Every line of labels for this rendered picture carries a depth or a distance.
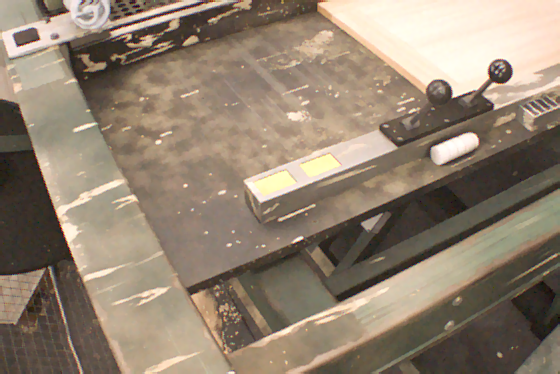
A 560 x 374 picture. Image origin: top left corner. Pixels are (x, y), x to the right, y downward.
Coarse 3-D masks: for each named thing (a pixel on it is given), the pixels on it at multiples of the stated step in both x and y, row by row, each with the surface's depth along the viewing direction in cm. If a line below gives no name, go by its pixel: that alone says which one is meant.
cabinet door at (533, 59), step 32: (352, 0) 129; (384, 0) 129; (416, 0) 130; (448, 0) 131; (480, 0) 131; (512, 0) 131; (544, 0) 132; (352, 32) 120; (384, 32) 119; (416, 32) 120; (448, 32) 120; (480, 32) 120; (512, 32) 120; (544, 32) 121; (416, 64) 110; (448, 64) 111; (480, 64) 111; (512, 64) 111; (544, 64) 111
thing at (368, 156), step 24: (552, 72) 105; (504, 96) 100; (528, 96) 100; (552, 96) 104; (480, 120) 97; (504, 120) 100; (360, 144) 91; (384, 144) 91; (408, 144) 91; (432, 144) 94; (288, 168) 87; (336, 168) 87; (360, 168) 88; (384, 168) 91; (288, 192) 84; (312, 192) 86; (336, 192) 89; (264, 216) 84
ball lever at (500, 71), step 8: (496, 64) 85; (504, 64) 85; (488, 72) 87; (496, 72) 85; (504, 72) 85; (512, 72) 86; (488, 80) 89; (496, 80) 86; (504, 80) 86; (480, 88) 92; (472, 96) 94; (464, 104) 95; (472, 104) 95
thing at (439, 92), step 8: (432, 80) 82; (440, 80) 82; (432, 88) 81; (440, 88) 81; (448, 88) 81; (432, 96) 82; (440, 96) 81; (448, 96) 81; (424, 104) 86; (432, 104) 83; (440, 104) 82; (416, 112) 89; (424, 112) 87; (408, 120) 91; (416, 120) 90; (408, 128) 91
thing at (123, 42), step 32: (192, 0) 119; (224, 0) 119; (256, 0) 121; (288, 0) 124; (320, 0) 128; (64, 32) 105; (96, 32) 108; (128, 32) 111; (160, 32) 114; (192, 32) 118; (224, 32) 122; (96, 64) 112; (128, 64) 115
